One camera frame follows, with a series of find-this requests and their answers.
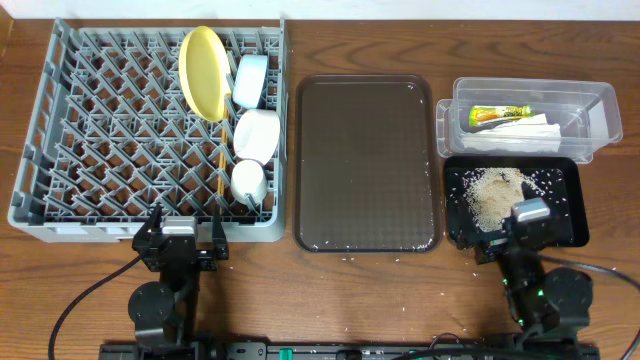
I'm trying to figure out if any white pink bowl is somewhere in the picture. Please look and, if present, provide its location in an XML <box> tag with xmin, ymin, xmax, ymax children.
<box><xmin>233</xmin><ymin>109</ymin><xmax>280</xmax><ymax>165</ymax></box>

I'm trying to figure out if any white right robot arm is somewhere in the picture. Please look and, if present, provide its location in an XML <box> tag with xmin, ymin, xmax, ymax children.
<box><xmin>455</xmin><ymin>184</ymin><xmax>593</xmax><ymax>359</ymax></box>

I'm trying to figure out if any wooden chopstick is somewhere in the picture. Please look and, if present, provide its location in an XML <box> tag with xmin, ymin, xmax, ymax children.
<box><xmin>217</xmin><ymin>144</ymin><xmax>224</xmax><ymax>184</ymax></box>
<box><xmin>217</xmin><ymin>127</ymin><xmax>228</xmax><ymax>196</ymax></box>

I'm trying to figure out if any grey dishwasher rack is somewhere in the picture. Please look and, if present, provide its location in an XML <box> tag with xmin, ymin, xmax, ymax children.
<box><xmin>8</xmin><ymin>20</ymin><xmax>287</xmax><ymax>243</ymax></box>

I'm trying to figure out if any pile of rice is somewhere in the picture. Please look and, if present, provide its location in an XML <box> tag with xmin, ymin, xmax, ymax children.
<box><xmin>449</xmin><ymin>167</ymin><xmax>571</xmax><ymax>236</ymax></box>

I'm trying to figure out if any white green cup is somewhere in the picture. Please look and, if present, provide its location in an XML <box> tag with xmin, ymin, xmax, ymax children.
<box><xmin>231</xmin><ymin>160</ymin><xmax>267</xmax><ymax>205</ymax></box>

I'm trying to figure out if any dark brown serving tray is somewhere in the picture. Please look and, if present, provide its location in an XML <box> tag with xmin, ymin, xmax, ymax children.
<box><xmin>293</xmin><ymin>74</ymin><xmax>444</xmax><ymax>253</ymax></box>

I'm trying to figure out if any white napkin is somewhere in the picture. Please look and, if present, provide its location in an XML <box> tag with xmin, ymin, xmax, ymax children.
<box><xmin>461</xmin><ymin>114</ymin><xmax>561</xmax><ymax>153</ymax></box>

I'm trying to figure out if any yellow green snack wrapper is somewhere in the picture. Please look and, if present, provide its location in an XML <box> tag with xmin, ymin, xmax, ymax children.
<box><xmin>468</xmin><ymin>105</ymin><xmax>534</xmax><ymax>128</ymax></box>

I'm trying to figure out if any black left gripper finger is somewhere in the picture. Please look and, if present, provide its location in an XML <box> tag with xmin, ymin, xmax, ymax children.
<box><xmin>142</xmin><ymin>204</ymin><xmax>163</xmax><ymax>237</ymax></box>
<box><xmin>211</xmin><ymin>207</ymin><xmax>226</xmax><ymax>250</ymax></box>

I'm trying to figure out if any yellow plate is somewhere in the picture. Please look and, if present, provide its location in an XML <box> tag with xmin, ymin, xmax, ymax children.
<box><xmin>178</xmin><ymin>26</ymin><xmax>231</xmax><ymax>122</ymax></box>

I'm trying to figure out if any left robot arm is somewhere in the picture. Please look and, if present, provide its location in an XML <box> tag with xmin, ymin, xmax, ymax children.
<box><xmin>128</xmin><ymin>206</ymin><xmax>229</xmax><ymax>353</ymax></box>

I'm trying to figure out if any black tray bin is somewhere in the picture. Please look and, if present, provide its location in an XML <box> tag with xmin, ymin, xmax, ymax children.
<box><xmin>443</xmin><ymin>155</ymin><xmax>590</xmax><ymax>247</ymax></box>

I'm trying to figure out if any light blue bowl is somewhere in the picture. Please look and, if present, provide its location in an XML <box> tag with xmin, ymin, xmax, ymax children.
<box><xmin>232</xmin><ymin>55</ymin><xmax>268</xmax><ymax>109</ymax></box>

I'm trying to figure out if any clear plastic bin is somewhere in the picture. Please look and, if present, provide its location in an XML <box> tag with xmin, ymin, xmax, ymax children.
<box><xmin>436</xmin><ymin>77</ymin><xmax>623</xmax><ymax>163</ymax></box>

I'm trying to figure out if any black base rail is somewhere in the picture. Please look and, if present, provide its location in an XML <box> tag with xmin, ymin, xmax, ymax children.
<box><xmin>98</xmin><ymin>336</ymin><xmax>600</xmax><ymax>360</ymax></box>

